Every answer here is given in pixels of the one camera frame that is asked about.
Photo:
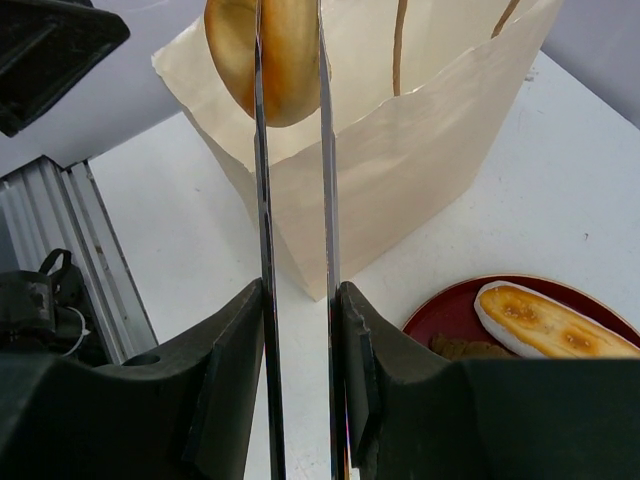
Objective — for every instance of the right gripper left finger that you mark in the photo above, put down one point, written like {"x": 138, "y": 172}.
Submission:
{"x": 182, "y": 410}

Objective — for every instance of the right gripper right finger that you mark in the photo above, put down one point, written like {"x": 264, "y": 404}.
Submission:
{"x": 415, "y": 415}

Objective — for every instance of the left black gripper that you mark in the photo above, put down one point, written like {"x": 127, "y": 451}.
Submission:
{"x": 46, "y": 48}

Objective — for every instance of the brown chocolate bread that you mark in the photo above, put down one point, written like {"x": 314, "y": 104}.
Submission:
{"x": 457, "y": 349}

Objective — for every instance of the ring donut bread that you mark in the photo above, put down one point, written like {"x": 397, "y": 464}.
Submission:
{"x": 289, "y": 33}

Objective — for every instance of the long white iced bread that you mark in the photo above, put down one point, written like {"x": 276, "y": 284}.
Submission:
{"x": 533, "y": 325}

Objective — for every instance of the cream paper bag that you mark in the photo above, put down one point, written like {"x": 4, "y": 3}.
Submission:
{"x": 400, "y": 159}

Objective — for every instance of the dark red round plate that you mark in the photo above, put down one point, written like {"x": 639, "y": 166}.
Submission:
{"x": 451, "y": 311}

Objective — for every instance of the aluminium frame rail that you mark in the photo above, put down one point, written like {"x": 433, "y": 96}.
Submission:
{"x": 44, "y": 207}

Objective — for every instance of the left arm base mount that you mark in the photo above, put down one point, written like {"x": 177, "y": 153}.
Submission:
{"x": 50, "y": 311}

